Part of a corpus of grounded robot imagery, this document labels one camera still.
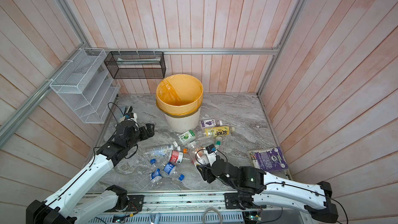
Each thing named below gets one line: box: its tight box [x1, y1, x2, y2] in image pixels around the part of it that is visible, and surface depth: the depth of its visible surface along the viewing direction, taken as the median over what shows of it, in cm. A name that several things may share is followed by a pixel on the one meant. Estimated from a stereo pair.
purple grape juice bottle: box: [200, 118, 223, 129], surface depth 101 cm
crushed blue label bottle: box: [163, 161, 186, 181], surface depth 81 cm
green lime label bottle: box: [178, 129, 196, 146], surface depth 95 cm
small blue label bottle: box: [149, 158, 163, 184], surface depth 80 cm
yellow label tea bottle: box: [203, 126, 236, 137], surface depth 95 cm
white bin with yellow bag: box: [155, 73, 204, 134], surface depth 92 cm
